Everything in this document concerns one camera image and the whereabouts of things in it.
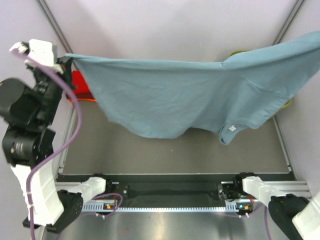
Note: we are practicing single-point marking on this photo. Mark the corner aluminium profile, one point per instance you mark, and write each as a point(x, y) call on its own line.
point(298, 5)
point(44, 7)

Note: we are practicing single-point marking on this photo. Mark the left corner aluminium profile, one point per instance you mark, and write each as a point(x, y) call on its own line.
point(44, 7)

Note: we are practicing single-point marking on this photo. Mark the aluminium front frame rail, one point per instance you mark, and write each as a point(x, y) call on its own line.
point(298, 188)

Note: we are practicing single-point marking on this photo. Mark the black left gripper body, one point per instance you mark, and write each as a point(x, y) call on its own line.
point(49, 88)

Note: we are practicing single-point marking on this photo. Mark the light blue t shirt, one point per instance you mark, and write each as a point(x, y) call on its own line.
point(164, 98)

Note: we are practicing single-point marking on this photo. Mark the right corner aluminium profile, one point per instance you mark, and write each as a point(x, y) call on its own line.
point(298, 5)

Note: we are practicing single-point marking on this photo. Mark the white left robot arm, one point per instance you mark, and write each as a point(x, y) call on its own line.
point(28, 140)

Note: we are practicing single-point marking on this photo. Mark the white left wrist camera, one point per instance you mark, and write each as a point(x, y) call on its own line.
point(43, 52)

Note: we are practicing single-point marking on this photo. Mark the folded orange t shirt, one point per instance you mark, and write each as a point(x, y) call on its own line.
point(86, 98)

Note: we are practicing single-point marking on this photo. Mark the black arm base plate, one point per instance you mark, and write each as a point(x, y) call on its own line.
point(213, 190)

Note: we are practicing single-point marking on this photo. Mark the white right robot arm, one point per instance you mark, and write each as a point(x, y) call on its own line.
point(297, 217)

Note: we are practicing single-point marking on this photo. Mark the folded red t shirt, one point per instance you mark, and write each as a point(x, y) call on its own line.
point(79, 83)

